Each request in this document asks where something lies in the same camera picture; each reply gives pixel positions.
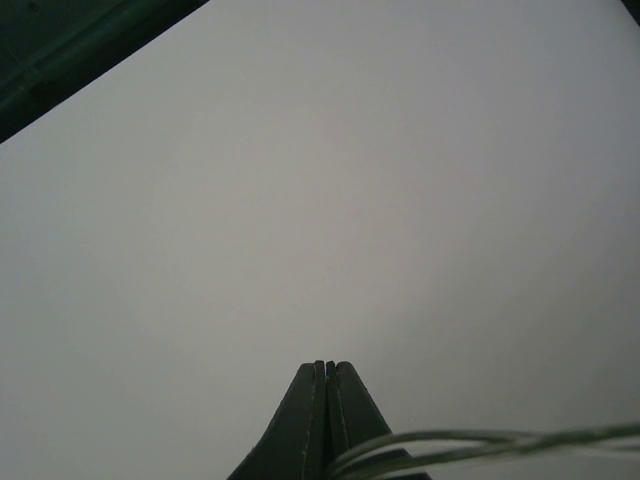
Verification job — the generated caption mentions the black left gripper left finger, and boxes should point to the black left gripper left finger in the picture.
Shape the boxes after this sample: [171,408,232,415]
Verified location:
[230,361,326,480]

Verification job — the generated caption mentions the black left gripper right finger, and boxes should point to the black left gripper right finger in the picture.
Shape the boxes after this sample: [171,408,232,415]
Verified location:
[325,359,434,480]

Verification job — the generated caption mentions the white ball string lights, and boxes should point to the white ball string lights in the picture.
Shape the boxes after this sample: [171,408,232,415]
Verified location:
[325,422,639,479]

